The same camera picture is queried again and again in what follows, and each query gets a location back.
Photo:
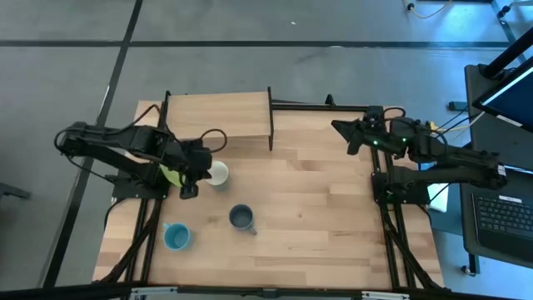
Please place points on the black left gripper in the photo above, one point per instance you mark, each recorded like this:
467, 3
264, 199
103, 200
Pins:
195, 160

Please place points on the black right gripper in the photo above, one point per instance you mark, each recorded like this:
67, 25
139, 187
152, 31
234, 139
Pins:
387, 139

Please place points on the small white cup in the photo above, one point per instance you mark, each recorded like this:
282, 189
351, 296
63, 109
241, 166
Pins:
218, 173

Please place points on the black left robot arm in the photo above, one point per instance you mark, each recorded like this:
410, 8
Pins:
104, 141

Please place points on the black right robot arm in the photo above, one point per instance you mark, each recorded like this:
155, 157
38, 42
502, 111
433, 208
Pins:
454, 160

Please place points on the green cloth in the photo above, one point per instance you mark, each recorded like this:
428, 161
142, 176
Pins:
170, 175

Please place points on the white paper sheet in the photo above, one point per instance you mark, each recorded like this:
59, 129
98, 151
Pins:
440, 199

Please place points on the black equipment cart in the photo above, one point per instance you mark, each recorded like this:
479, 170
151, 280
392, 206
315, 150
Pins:
474, 166

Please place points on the computer monitor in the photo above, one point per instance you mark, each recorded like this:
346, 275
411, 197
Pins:
514, 100

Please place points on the black keyboard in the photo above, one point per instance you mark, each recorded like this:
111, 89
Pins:
506, 216

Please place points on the black monitor pole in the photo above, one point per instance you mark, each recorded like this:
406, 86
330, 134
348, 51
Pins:
506, 54

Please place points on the grey stand foot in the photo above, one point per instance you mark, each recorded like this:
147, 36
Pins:
14, 191

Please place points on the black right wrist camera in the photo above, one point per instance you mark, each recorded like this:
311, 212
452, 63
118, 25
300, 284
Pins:
374, 113

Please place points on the black table frame cross rail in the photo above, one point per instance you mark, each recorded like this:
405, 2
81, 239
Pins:
316, 106

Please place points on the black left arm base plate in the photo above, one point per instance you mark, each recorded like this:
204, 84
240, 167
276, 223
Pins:
139, 188

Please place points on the wooden shelf with black frame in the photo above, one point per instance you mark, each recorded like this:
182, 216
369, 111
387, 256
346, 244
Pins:
216, 114

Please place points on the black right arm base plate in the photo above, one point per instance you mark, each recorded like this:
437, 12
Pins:
406, 189

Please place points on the black left table frame rails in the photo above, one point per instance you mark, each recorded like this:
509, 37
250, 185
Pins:
143, 237

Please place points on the black table frame rails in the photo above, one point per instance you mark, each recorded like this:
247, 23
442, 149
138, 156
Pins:
397, 237
143, 237

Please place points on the black right table frame rails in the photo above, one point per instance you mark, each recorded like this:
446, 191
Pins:
397, 237

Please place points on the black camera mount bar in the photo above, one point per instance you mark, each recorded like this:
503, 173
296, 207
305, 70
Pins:
266, 292

